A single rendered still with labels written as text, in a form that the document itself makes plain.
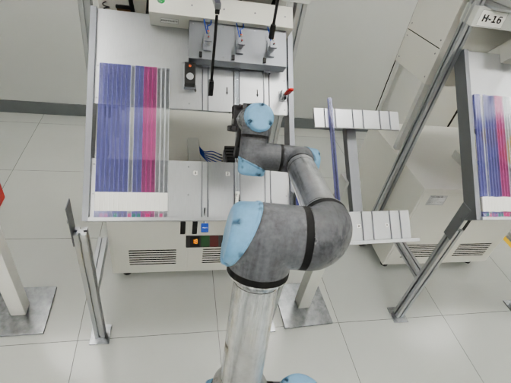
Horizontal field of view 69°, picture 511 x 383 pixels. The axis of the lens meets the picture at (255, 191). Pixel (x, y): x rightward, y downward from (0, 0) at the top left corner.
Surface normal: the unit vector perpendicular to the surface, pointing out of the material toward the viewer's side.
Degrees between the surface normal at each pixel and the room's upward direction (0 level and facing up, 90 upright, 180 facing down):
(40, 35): 90
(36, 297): 0
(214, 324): 0
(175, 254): 90
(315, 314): 0
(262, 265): 71
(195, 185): 44
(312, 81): 90
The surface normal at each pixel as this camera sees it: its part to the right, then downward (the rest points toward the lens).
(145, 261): 0.16, 0.64
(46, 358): 0.15, -0.77
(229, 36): 0.22, -0.11
